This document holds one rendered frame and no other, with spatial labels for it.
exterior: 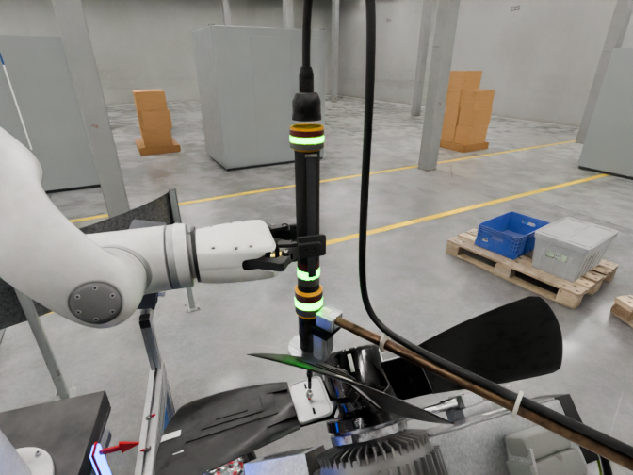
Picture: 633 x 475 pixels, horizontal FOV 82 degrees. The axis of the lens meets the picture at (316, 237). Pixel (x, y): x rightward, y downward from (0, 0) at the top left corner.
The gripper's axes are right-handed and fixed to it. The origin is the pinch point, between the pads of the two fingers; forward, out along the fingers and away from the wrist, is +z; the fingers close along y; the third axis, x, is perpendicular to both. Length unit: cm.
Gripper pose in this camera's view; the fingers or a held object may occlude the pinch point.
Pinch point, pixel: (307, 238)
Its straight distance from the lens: 52.4
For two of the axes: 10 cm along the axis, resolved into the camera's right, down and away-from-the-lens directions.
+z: 9.6, -1.3, 2.6
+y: 2.9, 4.1, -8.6
